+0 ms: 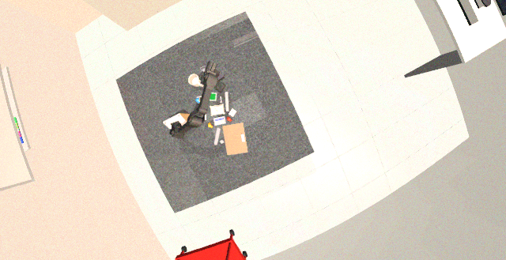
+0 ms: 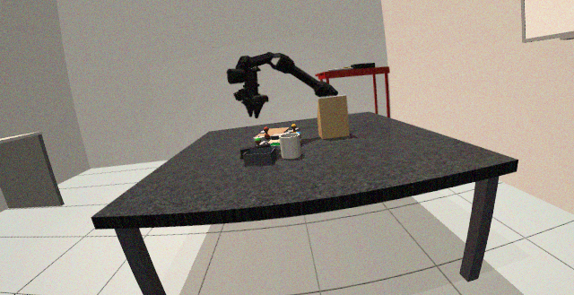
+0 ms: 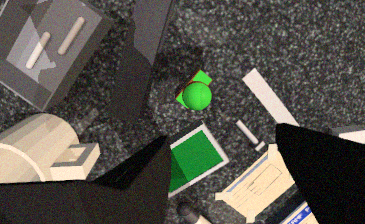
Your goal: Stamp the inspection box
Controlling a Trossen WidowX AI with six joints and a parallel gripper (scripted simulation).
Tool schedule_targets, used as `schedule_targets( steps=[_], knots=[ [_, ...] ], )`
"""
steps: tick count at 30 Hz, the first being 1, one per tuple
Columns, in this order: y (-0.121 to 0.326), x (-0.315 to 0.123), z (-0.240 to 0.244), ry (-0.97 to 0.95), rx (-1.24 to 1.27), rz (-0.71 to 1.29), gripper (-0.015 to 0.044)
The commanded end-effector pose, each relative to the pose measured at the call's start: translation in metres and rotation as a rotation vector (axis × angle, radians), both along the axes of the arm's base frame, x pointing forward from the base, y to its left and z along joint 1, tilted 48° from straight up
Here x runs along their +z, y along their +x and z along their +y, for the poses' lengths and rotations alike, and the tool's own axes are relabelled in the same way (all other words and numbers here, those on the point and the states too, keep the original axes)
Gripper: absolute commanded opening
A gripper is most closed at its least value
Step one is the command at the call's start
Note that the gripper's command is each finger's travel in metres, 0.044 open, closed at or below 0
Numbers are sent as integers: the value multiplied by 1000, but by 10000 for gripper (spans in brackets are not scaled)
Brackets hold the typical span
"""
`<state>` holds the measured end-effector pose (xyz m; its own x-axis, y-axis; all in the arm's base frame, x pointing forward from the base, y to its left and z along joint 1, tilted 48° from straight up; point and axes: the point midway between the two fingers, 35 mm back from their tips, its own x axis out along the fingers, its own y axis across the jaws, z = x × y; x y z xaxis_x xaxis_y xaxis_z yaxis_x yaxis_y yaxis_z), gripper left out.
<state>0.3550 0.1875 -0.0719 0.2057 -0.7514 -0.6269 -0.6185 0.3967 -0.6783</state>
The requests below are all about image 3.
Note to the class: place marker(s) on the grey open-top box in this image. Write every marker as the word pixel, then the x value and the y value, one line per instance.
pixel 44 45

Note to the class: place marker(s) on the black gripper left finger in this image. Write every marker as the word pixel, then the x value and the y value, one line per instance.
pixel 133 192

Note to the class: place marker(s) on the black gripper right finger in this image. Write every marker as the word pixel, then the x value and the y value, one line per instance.
pixel 328 170

